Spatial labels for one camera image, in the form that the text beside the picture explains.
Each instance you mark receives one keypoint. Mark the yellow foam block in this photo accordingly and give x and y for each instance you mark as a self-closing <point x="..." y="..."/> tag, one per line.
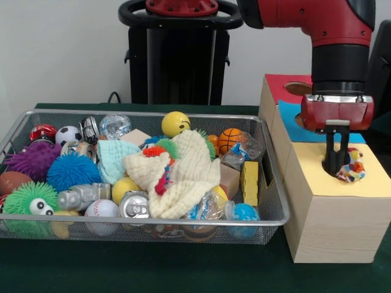
<point x="250" y="186"/>

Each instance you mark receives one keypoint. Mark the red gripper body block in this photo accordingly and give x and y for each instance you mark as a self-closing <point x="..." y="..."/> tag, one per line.
<point x="336" y="114"/>

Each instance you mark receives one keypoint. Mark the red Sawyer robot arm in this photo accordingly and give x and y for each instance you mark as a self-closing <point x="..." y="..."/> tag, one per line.
<point x="336" y="45"/>

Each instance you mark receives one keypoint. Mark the multicolour spiky caterpillar toy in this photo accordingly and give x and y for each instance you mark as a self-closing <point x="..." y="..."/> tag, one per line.
<point x="155" y="150"/>

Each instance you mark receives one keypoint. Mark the large green spiky ball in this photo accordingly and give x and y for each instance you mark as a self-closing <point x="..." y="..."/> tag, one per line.
<point x="18" y="198"/>

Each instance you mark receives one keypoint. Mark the blue globe ball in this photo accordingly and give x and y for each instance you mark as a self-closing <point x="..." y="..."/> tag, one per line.
<point x="244" y="212"/>

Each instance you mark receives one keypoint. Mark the purple spiky ball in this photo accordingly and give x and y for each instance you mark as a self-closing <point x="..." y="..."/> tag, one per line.
<point x="33" y="160"/>

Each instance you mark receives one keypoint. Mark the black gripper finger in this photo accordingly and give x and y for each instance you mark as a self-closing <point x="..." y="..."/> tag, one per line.
<point x="343" y="149"/>
<point x="330" y="155"/>

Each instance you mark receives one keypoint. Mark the yellow smiley ball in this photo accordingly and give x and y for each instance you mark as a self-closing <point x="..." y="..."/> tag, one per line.
<point x="174" y="123"/>

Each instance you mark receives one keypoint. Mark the crushed red soda can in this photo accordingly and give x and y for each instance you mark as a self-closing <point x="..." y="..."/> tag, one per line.
<point x="89" y="129"/>

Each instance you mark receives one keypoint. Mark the colourful polka dot cloth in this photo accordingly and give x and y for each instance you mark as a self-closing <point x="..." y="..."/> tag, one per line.
<point x="354" y="172"/>

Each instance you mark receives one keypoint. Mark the shallow mesh bin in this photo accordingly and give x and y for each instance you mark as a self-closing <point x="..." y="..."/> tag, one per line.
<point x="116" y="233"/>

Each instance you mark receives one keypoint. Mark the dark green tablecloth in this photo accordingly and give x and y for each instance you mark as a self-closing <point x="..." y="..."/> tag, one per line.
<point x="152" y="268"/>
<point x="383" y="122"/>

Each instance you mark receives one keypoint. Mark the orange basketball toy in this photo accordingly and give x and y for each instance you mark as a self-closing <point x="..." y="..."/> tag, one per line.
<point x="229" y="140"/>

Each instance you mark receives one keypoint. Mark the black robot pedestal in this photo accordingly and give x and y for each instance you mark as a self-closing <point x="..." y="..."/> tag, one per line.
<point x="180" y="61"/>

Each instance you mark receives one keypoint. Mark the wooden box with three holes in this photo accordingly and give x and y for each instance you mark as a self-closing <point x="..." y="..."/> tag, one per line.
<point x="336" y="229"/>

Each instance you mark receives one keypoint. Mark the cream knitted cloth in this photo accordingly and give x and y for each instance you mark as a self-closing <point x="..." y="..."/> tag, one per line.
<point x="189" y="183"/>

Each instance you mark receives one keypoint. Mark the large blue spiky ball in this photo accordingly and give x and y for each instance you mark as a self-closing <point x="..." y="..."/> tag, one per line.
<point x="73" y="172"/>

